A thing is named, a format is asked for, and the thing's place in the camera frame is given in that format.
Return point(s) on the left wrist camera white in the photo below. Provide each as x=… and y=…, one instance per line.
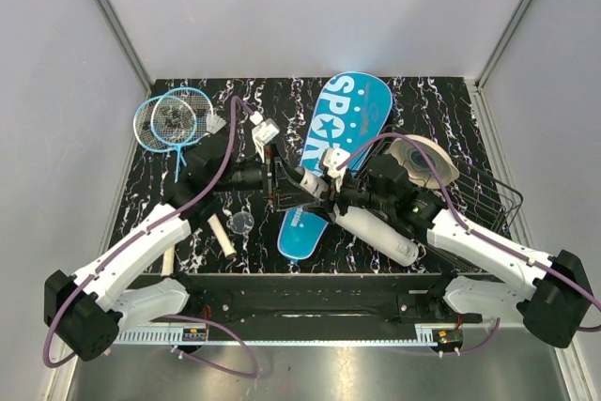
x=263, y=132

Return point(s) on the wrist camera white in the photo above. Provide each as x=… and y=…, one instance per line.
x=332, y=160
x=263, y=132

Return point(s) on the blue racket cover bag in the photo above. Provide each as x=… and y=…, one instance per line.
x=351, y=109

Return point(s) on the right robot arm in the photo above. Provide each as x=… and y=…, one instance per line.
x=550, y=293

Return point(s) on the clear plastic tube lid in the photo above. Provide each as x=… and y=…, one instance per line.
x=241, y=223

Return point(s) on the white shuttlecock tube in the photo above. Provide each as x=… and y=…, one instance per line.
x=367, y=227

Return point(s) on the blue badminton racket front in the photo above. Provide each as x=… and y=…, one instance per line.
x=199, y=104

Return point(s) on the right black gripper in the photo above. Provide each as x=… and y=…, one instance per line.
x=326, y=210

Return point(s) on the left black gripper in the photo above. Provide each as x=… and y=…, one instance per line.
x=282, y=188

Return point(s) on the black wire dish rack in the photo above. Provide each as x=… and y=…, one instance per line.
x=476, y=194

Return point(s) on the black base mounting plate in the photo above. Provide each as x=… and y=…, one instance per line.
x=323, y=307

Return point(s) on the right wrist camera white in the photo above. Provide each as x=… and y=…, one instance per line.
x=332, y=160

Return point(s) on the white plastic shuttlecock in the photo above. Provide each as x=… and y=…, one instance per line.
x=214, y=123

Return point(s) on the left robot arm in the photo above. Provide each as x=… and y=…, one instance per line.
x=89, y=308

